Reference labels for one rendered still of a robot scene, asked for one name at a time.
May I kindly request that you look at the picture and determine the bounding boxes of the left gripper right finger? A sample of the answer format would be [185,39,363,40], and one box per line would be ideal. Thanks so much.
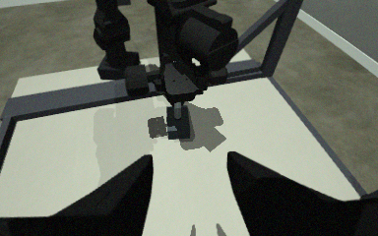
[226,151,378,236]

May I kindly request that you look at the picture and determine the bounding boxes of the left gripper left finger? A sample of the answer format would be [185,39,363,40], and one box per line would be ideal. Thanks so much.
[0,154,154,236]

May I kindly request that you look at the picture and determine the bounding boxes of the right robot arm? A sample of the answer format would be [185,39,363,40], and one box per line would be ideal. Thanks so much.
[94,0,239,103]

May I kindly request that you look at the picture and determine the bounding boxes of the dark grey cylinder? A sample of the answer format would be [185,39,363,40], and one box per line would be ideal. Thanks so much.
[174,102,181,119]

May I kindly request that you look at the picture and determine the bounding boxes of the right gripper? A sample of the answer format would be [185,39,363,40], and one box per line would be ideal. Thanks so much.
[124,42,227,97]

